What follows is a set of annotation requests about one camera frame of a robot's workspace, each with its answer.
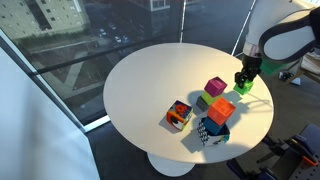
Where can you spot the lime toy block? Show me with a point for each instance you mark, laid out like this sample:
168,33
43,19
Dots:
210,99

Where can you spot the black blue camera stand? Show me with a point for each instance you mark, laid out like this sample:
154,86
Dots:
293,156

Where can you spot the white table pedestal base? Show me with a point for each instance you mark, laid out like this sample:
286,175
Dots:
170,166

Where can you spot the white vertical window mullion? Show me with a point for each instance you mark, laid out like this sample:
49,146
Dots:
183,20

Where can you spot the white board panel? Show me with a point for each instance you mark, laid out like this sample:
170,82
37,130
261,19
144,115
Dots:
33,133

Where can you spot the window sill frame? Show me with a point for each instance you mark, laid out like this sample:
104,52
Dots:
66,108

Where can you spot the beige building outside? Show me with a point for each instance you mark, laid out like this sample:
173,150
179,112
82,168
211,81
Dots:
33,15

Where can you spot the orange toy block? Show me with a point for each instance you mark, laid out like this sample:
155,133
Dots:
220,110

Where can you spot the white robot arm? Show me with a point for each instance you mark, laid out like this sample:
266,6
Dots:
286,36

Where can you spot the orange clamp piece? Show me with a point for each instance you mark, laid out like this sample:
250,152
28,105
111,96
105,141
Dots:
310,161

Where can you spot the blue black stand foot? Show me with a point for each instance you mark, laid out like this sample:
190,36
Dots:
236,166

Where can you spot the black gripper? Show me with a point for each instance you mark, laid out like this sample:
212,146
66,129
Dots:
251,66

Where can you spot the colourful picture cube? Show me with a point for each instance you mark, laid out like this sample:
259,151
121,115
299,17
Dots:
179,115

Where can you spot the blue toy block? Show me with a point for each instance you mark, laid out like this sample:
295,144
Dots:
212,126

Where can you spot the green toy block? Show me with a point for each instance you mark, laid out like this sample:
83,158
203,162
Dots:
245,88

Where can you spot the white slanted window mullion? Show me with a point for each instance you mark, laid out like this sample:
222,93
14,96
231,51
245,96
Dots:
241,31

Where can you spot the magenta toy block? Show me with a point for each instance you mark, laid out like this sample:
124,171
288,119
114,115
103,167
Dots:
216,86

